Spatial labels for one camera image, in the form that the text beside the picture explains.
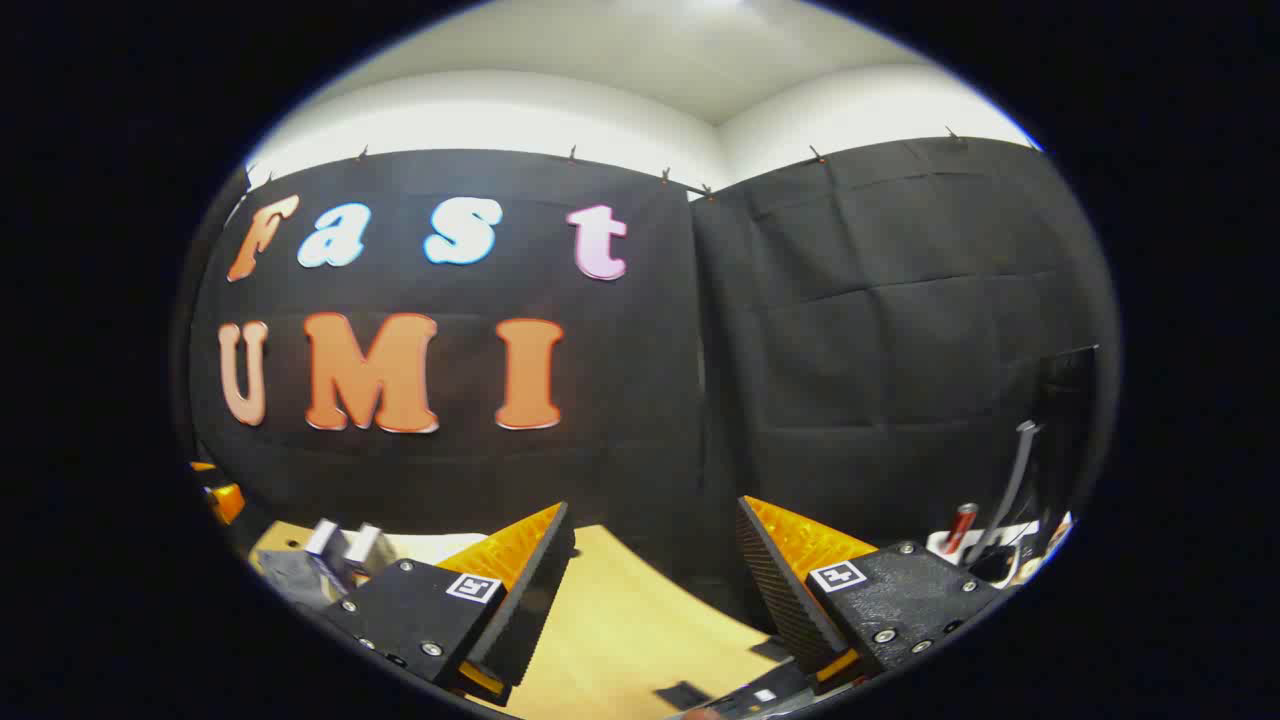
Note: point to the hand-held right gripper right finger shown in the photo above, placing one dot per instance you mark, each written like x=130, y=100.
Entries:
x=775, y=590

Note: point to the black backdrop cloth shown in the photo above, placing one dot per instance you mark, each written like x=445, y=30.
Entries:
x=640, y=400

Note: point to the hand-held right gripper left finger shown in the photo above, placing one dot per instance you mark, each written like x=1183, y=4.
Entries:
x=530, y=610

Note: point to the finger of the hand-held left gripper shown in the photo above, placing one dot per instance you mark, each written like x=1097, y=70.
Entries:
x=225, y=498

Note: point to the gray pole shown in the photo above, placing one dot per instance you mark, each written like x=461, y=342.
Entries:
x=1010, y=480

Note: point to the dark monitor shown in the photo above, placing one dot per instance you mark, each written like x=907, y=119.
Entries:
x=1070, y=420

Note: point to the gray schoolbag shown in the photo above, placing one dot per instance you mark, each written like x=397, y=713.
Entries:
x=285, y=577

